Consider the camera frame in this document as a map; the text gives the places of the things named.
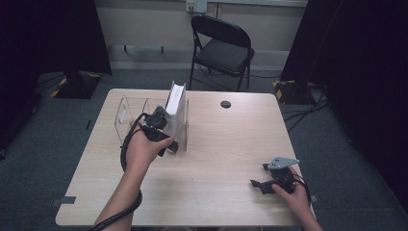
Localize white book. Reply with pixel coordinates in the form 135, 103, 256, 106
165, 80, 188, 143

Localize hand-held gripper black cable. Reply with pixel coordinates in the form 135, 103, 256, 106
291, 174, 313, 206
89, 112, 150, 231

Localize black stand base yellow tape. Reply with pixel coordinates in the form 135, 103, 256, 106
50, 70, 103, 100
272, 79, 318, 106

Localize white wall socket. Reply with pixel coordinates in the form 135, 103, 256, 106
186, 0, 208, 14

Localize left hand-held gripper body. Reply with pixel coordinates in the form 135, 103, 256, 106
141, 105, 171, 142

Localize person's left hand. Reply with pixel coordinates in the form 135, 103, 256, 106
124, 124, 174, 176

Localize black floor cables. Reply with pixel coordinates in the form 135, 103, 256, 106
282, 82, 331, 134

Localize black curtain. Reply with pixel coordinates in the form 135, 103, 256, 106
0, 0, 113, 152
280, 0, 408, 214

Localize grey wall trunking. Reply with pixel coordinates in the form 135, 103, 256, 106
107, 44, 290, 70

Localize black folding chair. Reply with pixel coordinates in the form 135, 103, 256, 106
188, 14, 256, 92

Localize clear acrylic file rack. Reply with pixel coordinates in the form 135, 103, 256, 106
114, 95, 191, 153

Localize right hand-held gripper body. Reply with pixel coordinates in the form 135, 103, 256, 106
268, 156, 300, 194

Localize person's right hand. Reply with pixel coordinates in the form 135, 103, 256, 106
271, 167, 314, 219

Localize right hand-held gripper black cable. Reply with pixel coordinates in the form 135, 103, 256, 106
291, 174, 313, 206

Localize left hand-held gripper black cable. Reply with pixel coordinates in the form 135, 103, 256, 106
89, 112, 150, 231

